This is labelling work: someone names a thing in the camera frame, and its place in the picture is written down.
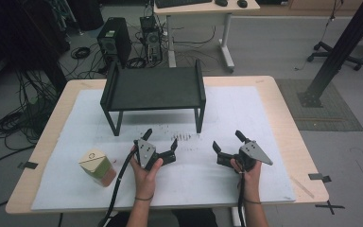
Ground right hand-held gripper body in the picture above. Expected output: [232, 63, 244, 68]
[216, 140, 274, 173]

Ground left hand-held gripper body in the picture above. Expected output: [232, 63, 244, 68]
[133, 138, 178, 171]

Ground black metal shelf rack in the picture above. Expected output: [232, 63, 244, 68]
[99, 59, 207, 137]

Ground green jar with cream lid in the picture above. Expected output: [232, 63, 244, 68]
[78, 148, 117, 188]

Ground person's left hand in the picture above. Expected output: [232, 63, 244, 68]
[129, 146, 164, 201]

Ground person's right hand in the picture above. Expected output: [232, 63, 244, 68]
[230, 158, 263, 203]

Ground white table mat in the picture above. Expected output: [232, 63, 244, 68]
[30, 85, 297, 212]

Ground black tape strip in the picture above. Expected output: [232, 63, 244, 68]
[17, 161, 40, 170]
[307, 172, 333, 184]

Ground person's dark trousers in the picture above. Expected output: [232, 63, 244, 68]
[105, 207, 219, 227]

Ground grey floor carpet tile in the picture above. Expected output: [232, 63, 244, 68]
[275, 79, 363, 132]

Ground black tape cross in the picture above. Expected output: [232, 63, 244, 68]
[314, 200, 346, 217]

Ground small open computer tower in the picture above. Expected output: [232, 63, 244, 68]
[139, 15, 164, 63]

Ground large black computer tower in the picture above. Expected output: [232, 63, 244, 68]
[96, 16, 132, 68]

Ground black office chair base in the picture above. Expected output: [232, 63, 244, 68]
[306, 41, 363, 72]

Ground white office desk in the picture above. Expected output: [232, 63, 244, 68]
[153, 0, 261, 74]

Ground black keyboard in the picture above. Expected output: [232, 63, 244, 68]
[154, 0, 214, 9]

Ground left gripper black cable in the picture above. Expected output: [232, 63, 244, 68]
[97, 148, 139, 227]

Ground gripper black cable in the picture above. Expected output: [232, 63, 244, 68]
[237, 171, 248, 227]
[97, 148, 139, 227]

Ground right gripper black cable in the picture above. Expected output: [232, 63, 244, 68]
[237, 171, 248, 227]

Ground coiled black cable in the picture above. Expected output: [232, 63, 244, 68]
[70, 45, 92, 61]

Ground bundle of black floor cables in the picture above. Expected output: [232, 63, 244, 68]
[0, 67, 62, 150]

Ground black metal post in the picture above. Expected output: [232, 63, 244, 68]
[297, 0, 363, 109]

